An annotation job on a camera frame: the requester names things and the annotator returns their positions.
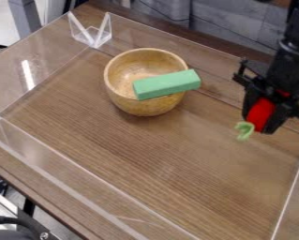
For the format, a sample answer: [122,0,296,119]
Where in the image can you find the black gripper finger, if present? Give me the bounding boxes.
[241,84,263,118]
[261,100,295,134]

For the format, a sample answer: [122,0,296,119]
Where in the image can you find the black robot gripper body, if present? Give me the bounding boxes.
[232,40,299,99]

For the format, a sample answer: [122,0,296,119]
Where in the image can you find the red plush strawberry green stem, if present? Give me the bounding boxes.
[232,97,277,142]

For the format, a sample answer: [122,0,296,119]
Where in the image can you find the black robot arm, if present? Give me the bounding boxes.
[232,0,299,134]

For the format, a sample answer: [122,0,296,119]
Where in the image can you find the green rectangular block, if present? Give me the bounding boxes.
[132,69,201,100]

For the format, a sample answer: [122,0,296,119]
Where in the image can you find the wooden bowl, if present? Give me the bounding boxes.
[102,48,188,116]

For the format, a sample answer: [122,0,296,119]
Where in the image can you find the clear acrylic tray walls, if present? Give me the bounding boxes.
[0,6,299,240]

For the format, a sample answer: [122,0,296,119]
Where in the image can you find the black bracket with bolt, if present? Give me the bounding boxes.
[15,209,61,240]

